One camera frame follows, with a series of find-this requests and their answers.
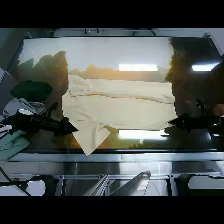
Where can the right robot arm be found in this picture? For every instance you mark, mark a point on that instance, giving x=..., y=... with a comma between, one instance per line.
x=206, y=121

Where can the dark green garment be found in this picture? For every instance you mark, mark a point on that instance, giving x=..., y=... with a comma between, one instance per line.
x=31, y=90

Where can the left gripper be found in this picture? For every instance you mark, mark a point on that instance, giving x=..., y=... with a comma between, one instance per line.
x=66, y=127

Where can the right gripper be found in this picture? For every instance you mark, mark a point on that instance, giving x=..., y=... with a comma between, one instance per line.
x=180, y=122

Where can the light green garment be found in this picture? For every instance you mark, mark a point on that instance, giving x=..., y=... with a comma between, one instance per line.
x=12, y=145

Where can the silver frame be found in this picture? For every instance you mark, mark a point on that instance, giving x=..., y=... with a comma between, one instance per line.
x=133, y=166

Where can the cream T-shirt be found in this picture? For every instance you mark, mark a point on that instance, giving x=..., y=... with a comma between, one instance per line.
x=123, y=106

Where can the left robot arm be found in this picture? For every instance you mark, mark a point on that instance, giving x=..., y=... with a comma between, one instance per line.
x=30, y=122

